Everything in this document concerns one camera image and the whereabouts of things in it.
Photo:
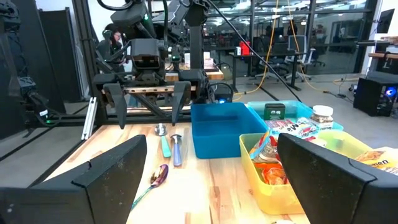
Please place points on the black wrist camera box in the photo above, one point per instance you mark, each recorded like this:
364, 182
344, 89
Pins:
145, 49

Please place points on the translucent yellow plastic bin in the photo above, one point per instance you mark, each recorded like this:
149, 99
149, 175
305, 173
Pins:
270, 199

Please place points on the butcher-block work table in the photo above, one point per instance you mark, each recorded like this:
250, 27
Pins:
214, 74

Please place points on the black computer tower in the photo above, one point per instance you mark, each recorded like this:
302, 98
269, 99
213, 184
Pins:
370, 96

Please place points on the person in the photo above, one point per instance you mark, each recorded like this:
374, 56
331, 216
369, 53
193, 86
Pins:
107, 49

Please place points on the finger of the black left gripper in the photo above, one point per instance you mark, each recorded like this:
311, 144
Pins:
180, 93
116, 96

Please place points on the black partition panel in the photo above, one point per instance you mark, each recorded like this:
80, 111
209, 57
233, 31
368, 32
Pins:
59, 56

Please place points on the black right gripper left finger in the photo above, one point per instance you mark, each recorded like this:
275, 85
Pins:
93, 199

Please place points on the red container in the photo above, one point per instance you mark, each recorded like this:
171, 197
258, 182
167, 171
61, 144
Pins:
245, 48

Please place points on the white box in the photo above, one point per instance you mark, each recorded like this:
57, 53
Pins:
211, 62

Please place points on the iridescent rainbow spoon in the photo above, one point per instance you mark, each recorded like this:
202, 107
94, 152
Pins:
159, 175

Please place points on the white-lidded glass spice jar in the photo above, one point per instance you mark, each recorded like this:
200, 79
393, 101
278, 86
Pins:
321, 116

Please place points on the grey mesh office chair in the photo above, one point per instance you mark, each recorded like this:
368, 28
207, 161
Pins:
298, 49

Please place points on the orange roast beef ramen packet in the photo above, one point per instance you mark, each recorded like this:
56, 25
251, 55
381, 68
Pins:
273, 175

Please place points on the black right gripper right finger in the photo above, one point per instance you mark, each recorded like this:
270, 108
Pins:
335, 199

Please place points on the dark blue plastic bin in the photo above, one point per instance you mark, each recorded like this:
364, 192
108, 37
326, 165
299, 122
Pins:
217, 137

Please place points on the wooden-top grey desk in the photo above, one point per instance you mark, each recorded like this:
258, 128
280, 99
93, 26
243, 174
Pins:
382, 56

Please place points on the black office desk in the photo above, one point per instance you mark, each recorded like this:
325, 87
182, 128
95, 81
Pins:
264, 53

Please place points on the silver aluminium bracket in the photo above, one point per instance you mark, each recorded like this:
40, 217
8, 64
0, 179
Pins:
89, 118

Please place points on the teal plastic bin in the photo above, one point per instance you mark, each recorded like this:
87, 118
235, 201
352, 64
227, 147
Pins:
298, 107

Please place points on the dark green tea box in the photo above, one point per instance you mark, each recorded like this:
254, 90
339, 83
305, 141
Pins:
274, 112

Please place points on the yellow chicken ramen packet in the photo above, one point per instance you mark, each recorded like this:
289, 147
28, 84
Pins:
379, 158

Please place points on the blue-striped low-sodium ramen packet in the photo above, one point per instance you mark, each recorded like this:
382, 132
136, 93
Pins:
292, 127

